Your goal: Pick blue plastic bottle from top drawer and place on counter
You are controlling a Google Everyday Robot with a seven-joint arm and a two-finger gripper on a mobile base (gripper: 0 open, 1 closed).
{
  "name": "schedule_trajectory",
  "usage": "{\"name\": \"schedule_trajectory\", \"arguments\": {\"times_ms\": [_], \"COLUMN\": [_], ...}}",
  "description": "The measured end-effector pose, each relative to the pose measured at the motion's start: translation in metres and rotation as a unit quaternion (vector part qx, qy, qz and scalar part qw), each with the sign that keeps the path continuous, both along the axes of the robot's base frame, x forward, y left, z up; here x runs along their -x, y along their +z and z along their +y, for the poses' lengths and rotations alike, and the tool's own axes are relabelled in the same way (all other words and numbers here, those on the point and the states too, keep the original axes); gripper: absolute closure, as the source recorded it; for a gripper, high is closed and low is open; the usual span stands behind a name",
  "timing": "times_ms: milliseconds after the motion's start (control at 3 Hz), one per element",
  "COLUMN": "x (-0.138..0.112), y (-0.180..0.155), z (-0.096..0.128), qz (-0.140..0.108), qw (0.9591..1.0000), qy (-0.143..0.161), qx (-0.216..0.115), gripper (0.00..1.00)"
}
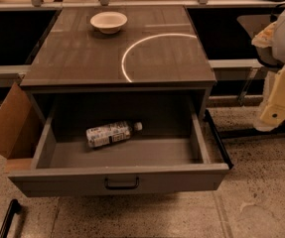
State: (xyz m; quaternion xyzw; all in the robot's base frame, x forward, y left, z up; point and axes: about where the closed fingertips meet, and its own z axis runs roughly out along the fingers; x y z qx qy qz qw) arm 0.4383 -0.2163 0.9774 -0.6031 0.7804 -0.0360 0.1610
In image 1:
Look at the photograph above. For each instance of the grey cabinet with glossy top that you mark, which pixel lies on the grey cabinet with glossy top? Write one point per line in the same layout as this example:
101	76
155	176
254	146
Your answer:
157	49

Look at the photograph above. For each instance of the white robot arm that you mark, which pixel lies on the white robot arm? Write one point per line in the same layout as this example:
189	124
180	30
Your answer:
278	43

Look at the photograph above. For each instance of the white bowl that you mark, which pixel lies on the white bowl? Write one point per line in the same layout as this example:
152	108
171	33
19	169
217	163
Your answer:
108	22

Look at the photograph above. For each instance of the black bar on floor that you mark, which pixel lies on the black bar on floor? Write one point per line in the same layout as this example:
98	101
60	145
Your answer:
13	209

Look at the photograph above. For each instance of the plastic bottle with printed label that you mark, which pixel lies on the plastic bottle with printed label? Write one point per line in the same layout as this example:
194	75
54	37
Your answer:
111	133

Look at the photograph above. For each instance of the black drawer handle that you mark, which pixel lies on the black drawer handle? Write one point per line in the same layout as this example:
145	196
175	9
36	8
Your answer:
121	184

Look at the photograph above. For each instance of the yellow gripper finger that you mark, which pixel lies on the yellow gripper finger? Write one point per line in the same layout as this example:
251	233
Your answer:
271	112

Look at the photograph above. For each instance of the brown cardboard box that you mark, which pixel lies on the brown cardboard box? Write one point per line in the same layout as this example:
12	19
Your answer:
20	130

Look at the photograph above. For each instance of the black metal table frame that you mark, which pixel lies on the black metal table frame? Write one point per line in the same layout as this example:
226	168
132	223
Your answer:
251	132

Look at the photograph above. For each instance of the open grey top drawer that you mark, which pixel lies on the open grey top drawer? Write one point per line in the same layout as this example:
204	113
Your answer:
170	154

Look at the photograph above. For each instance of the grey desk with cables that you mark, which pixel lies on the grey desk with cables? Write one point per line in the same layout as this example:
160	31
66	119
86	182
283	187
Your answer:
256	27

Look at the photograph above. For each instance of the black drawer slide rail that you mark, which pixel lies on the black drawer slide rail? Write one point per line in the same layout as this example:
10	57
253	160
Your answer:
218	140

